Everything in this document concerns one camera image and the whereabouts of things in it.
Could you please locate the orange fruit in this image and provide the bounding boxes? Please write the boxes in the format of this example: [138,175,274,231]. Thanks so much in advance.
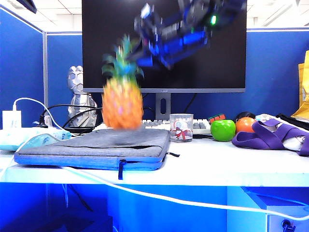
[235,116,256,134]

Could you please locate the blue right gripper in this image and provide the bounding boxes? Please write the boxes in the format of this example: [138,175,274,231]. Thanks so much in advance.
[126,24,211,71]

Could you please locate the long white cable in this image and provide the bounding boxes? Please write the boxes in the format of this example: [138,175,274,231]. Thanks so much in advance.
[0,135,309,216]

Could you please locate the clear glass cup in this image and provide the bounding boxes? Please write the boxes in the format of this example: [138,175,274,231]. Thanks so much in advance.
[169,113,194,143]

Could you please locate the gray partition post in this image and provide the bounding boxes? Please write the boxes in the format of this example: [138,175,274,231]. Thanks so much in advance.
[42,31,48,121]

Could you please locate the gray laptop sleeve bag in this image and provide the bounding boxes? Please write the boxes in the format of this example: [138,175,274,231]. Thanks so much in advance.
[14,129,181,181]

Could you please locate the purple strap bag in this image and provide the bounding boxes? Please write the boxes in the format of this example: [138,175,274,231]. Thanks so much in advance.
[231,118,309,157]

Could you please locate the green apple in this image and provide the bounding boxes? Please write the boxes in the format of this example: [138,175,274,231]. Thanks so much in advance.
[210,119,236,142]

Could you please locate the black monitor cable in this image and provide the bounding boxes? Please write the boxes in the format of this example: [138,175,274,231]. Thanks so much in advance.
[184,93,198,114]

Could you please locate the black flat pouch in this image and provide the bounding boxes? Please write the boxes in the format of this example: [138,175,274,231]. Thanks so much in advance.
[275,113,309,132]

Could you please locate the yellow paper bag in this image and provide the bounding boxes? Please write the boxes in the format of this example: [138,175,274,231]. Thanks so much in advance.
[290,50,309,121]

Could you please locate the light blue tissue pack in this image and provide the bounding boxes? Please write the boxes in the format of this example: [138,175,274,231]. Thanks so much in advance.
[0,127,72,152]

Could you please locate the black power cable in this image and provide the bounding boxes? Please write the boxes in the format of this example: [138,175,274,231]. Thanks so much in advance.
[62,107,103,129]
[40,103,103,121]

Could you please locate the white drawer cabinet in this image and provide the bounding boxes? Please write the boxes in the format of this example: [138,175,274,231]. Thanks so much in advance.
[241,187,309,232]

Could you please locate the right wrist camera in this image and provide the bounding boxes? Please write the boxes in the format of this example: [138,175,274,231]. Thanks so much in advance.
[134,2,168,33]

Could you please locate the black cable under desk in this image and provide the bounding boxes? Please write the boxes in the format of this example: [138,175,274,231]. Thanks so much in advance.
[67,185,94,213]

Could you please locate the white gray keyboard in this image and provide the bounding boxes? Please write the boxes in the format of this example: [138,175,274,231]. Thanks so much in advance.
[141,118,213,135]

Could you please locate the black round mouse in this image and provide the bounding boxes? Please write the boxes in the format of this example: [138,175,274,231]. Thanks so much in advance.
[235,111,256,121]

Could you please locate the black plug adapter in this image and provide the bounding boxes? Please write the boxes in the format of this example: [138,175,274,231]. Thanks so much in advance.
[33,115,53,128]

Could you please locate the silver faceted figurine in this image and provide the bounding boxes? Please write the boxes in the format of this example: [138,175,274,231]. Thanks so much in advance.
[66,65,98,128]

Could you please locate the white charger cable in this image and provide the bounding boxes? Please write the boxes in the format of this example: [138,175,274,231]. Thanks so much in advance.
[13,97,66,132]

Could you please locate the gray monitor stand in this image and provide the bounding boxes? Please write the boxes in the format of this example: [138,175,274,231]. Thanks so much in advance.
[155,93,171,120]

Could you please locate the black computer monitor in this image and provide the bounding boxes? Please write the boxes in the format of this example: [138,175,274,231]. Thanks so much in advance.
[82,0,247,94]

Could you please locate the white power charger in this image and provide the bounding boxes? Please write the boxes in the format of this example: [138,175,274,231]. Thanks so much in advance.
[2,110,22,131]

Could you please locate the rubik's cube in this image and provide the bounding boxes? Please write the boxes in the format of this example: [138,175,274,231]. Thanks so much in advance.
[208,113,227,124]

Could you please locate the orange plastic pineapple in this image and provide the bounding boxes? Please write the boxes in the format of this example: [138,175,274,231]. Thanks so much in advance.
[101,35,145,131]

